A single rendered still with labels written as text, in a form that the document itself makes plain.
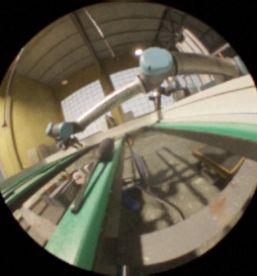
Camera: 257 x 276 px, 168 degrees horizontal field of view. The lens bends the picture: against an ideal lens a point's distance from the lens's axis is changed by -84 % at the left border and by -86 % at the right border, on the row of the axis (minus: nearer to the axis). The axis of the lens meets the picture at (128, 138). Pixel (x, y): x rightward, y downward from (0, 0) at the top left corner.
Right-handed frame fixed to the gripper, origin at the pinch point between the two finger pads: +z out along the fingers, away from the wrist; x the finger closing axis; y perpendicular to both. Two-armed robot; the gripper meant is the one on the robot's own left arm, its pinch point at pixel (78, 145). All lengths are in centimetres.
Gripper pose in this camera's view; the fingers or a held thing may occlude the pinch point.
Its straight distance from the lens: 82.7
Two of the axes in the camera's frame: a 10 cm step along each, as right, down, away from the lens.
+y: -2.8, -8.5, 4.6
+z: 2.1, 4.1, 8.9
